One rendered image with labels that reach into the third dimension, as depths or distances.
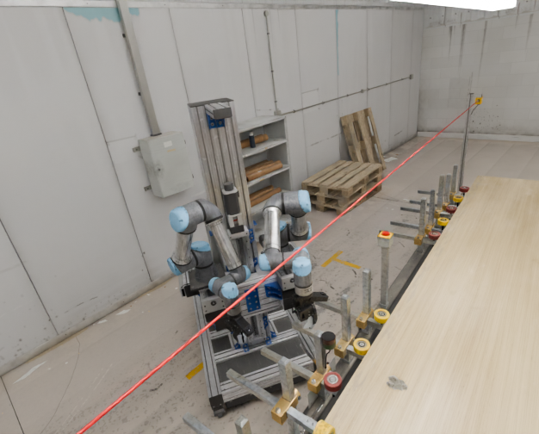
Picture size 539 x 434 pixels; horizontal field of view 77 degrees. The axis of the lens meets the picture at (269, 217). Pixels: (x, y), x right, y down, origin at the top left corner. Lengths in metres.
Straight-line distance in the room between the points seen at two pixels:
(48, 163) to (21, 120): 0.37
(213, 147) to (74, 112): 1.77
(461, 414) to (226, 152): 1.67
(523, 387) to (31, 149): 3.53
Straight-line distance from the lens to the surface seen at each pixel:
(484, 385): 1.78
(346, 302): 1.72
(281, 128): 4.58
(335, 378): 1.68
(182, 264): 1.97
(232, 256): 1.75
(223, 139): 2.04
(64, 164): 3.52
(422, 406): 1.65
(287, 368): 1.40
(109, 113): 3.64
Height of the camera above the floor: 2.21
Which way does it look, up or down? 25 degrees down
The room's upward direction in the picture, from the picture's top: 8 degrees counter-clockwise
